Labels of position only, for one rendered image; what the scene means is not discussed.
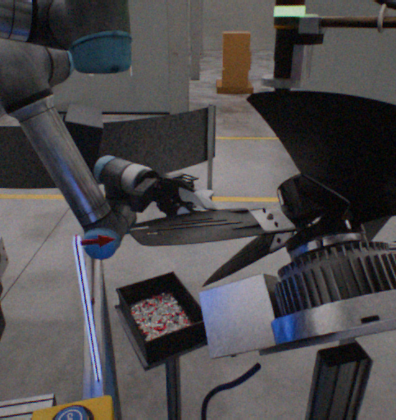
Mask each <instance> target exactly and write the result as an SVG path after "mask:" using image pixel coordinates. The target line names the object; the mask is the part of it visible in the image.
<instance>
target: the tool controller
mask: <svg viewBox="0 0 396 420"><path fill-rule="evenodd" d="M62 121H63V122H64V126H65V127H66V128H67V129H68V131H69V133H70V135H71V138H72V139H73V141H74V143H75V146H76V147H77V148H78V150H79V151H80V154H81V155H82V158H83V159H84V162H85V163H86V165H88V167H89V170H90V172H91V173H92V175H93V178H94V180H95V177H94V174H93V169H94V166H95V164H96V162H97V161H98V160H99V159H100V154H101V151H102V140H103V135H104V132H103V123H102V110H101V109H97V108H92V107H85V106H80V105H75V104H70V105H69V108H68V112H67V115H63V119H62Z"/></svg>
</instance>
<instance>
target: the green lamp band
mask: <svg viewBox="0 0 396 420"><path fill-rule="evenodd" d="M304 14H305V7H275V16H304Z"/></svg>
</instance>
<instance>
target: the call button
mask: <svg viewBox="0 0 396 420"><path fill-rule="evenodd" d="M55 420H88V415H86V412H85V411H84V410H83V407H69V408H67V409H63V411H62V412H58V415H57V417H56V418H55Z"/></svg>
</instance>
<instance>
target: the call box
mask: <svg viewBox="0 0 396 420"><path fill-rule="evenodd" d="M69 407H83V410H84V411H85V412H86V415H88V420H115V414H114V408H113V402H112V397H111V396H110V395H104V396H101V397H96V398H92V399H88V400H83V401H79V402H74V403H70V404H62V405H58V406H53V407H49V408H45V409H36V411H34V413H32V415H31V420H55V418H56V417H57V415H58V412H62V411H63V409H67V408H69Z"/></svg>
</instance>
